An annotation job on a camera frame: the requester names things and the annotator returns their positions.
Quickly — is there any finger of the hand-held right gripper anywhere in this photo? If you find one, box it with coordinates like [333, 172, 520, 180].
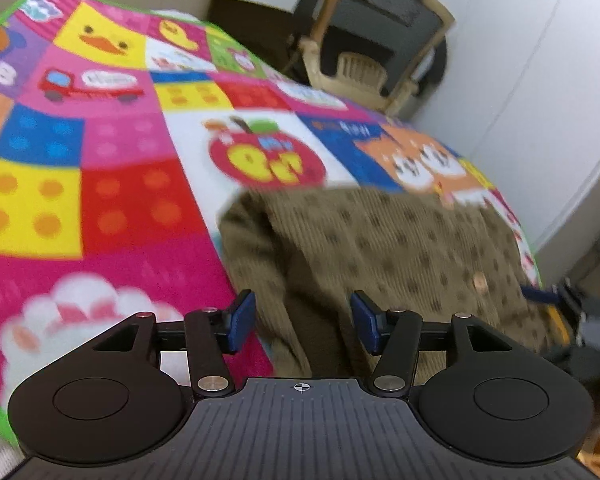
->
[521, 284, 558, 306]

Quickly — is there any beige mesh office chair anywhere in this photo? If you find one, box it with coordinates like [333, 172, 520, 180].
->
[286, 0, 457, 117]

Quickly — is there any brown dotted sweater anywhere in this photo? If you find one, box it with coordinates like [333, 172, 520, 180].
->
[217, 187, 562, 380]

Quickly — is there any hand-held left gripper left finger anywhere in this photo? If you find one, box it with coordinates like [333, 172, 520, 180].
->
[91, 289, 257, 398]

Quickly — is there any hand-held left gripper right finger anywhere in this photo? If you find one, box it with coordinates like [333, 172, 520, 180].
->
[350, 291, 516, 401]

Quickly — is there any white bed sheet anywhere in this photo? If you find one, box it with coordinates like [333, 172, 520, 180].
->
[149, 7, 203, 23]

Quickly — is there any colourful printed blanket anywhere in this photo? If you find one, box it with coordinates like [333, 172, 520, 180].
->
[0, 0, 545, 443]

